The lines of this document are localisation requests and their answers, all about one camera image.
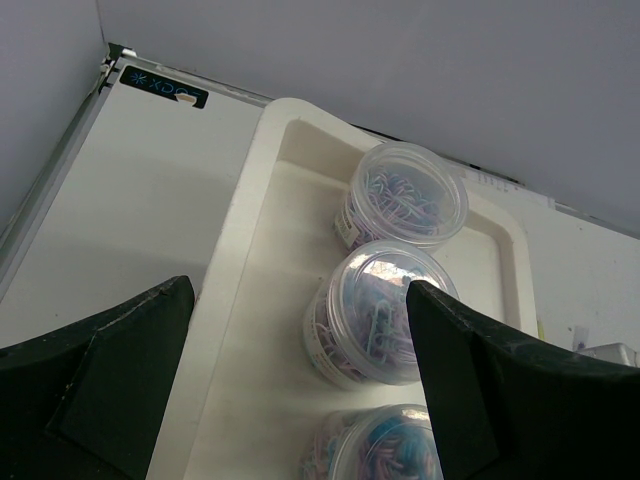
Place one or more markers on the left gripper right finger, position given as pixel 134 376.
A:
pixel 505 405

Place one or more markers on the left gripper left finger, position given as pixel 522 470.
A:
pixel 87 401

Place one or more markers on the clear jar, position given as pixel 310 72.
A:
pixel 356 331
pixel 387 442
pixel 404 192

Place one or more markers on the white three-drawer storage box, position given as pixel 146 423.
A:
pixel 246 400

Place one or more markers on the black table logo sticker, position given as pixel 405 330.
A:
pixel 164 87

